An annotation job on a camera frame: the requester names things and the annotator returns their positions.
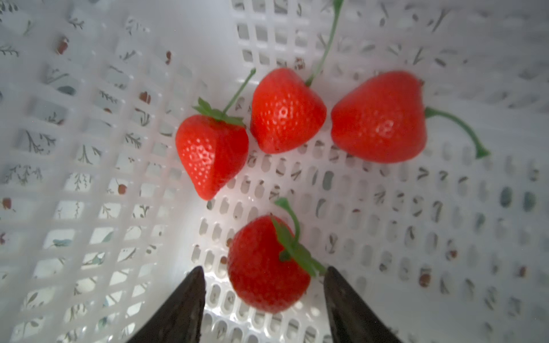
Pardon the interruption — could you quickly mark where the red strawberry left end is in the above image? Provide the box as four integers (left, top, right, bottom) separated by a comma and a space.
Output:
175, 69, 256, 201

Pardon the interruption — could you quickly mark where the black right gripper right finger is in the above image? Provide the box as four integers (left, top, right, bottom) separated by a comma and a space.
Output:
324, 266, 400, 343

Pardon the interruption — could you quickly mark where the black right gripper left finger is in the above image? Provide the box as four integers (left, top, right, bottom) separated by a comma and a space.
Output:
130, 266, 206, 343

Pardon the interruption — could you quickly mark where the red strawberry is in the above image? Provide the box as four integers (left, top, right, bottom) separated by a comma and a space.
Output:
331, 71, 490, 164
227, 198, 327, 314
250, 0, 344, 154

